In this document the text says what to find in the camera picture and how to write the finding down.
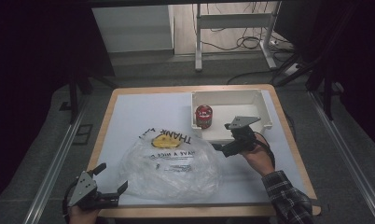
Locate metal floor rail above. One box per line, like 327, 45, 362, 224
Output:
21, 94, 91, 224
307, 91, 375, 220

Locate white cabinet panel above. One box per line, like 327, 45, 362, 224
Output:
91, 5, 174, 54

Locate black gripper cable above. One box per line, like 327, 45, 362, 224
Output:
253, 132, 277, 171
62, 180, 81, 218

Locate person's left hand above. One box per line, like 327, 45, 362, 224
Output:
68, 204, 102, 224

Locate person's right hand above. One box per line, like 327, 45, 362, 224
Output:
240, 133, 275, 177

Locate white metal desk frame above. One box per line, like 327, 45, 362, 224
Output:
194, 1, 283, 73

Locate black floor cables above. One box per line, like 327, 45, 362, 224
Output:
203, 2, 297, 86

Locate white power strip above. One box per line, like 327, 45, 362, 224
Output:
283, 63, 300, 77

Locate red-lidded can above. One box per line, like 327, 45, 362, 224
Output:
194, 105, 214, 130

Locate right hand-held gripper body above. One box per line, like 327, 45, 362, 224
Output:
223, 115, 262, 157

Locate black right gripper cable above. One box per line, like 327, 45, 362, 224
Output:
253, 132, 277, 171

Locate white plastic bin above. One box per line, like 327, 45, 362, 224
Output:
189, 89, 273, 145

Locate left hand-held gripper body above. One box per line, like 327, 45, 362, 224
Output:
66, 171, 120, 210

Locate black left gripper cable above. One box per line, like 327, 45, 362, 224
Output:
62, 180, 81, 218

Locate clear printed plastic bag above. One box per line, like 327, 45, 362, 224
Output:
118, 126, 226, 200

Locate black tripod stand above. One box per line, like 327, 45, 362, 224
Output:
274, 46, 346, 121

